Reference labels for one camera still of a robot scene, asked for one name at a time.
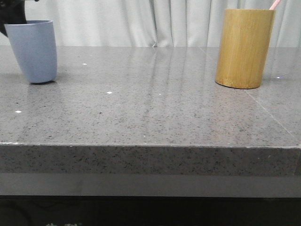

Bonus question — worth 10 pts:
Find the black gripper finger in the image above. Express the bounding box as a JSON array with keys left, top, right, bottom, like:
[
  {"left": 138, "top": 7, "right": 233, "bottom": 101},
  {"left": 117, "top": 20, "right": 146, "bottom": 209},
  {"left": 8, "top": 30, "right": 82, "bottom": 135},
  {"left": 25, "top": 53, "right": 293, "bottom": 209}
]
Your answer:
[{"left": 0, "top": 0, "right": 27, "bottom": 37}]

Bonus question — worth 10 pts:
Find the blue plastic cup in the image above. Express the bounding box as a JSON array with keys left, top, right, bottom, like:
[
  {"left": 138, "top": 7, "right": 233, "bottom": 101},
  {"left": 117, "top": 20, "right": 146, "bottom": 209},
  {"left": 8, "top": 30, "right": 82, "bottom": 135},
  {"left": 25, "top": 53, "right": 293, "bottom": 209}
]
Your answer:
[{"left": 4, "top": 20, "right": 57, "bottom": 83}]

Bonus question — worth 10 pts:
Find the white curtain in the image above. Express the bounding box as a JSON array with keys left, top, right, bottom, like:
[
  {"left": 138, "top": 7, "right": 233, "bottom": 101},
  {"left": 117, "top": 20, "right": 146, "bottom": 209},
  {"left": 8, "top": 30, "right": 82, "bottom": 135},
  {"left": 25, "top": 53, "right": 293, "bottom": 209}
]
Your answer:
[{"left": 0, "top": 0, "right": 301, "bottom": 48}]

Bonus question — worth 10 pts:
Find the bamboo cylinder holder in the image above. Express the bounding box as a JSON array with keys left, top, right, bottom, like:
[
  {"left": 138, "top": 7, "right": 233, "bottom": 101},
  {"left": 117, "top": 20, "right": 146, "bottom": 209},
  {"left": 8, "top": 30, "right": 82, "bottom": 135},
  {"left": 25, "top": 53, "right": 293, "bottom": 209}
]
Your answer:
[{"left": 215, "top": 8, "right": 275, "bottom": 89}]

